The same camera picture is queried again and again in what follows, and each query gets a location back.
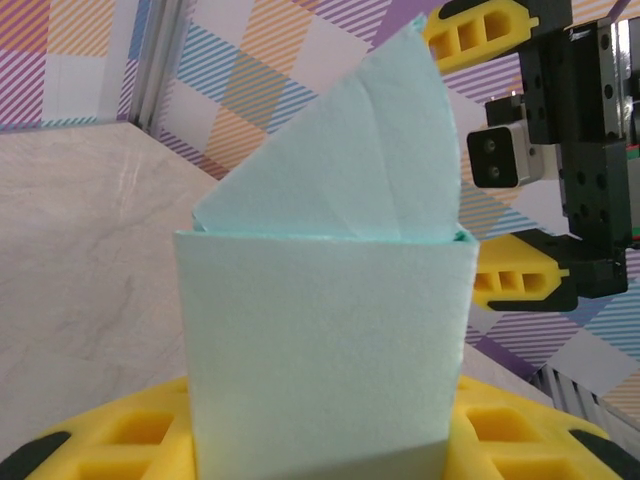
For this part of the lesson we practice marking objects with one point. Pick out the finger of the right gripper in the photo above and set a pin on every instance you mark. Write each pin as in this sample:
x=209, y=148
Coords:
x=480, y=30
x=525, y=280

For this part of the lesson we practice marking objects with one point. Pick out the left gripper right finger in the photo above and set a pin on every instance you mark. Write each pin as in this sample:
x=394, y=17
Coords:
x=525, y=440

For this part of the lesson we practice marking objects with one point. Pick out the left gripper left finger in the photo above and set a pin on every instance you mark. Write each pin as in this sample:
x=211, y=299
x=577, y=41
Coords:
x=100, y=445

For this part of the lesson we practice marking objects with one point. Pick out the light blue paper box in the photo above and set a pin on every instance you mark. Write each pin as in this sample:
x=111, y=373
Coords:
x=325, y=325

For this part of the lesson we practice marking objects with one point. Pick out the aluminium side rail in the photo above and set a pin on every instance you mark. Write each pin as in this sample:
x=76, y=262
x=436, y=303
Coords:
x=565, y=387

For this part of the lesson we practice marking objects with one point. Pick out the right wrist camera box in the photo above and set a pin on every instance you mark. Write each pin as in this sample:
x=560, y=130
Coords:
x=495, y=155

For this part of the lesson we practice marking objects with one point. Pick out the aluminium frame post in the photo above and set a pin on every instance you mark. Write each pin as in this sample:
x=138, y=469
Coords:
x=150, y=60

